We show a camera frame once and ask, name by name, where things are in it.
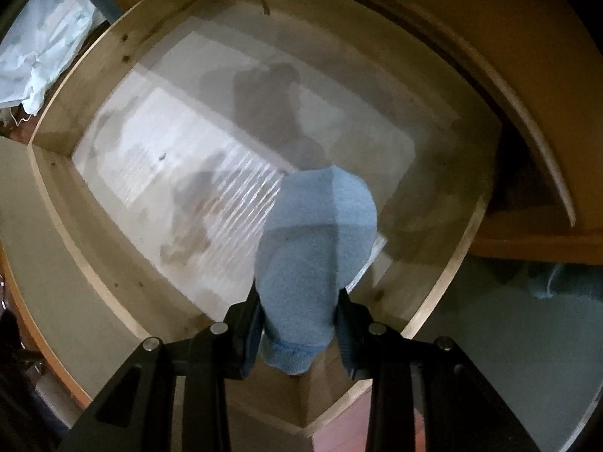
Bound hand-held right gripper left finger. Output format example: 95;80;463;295
57;287;265;452

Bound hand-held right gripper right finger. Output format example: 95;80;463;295
337;287;542;452

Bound light blue sock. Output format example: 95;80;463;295
254;166;379;376

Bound wooden drawer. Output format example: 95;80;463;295
0;0;505;438

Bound white drawer liner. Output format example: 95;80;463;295
70;33;418;321

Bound wooden nightstand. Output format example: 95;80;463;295
94;0;603;264

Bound white plastic bag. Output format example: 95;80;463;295
0;0;107;116

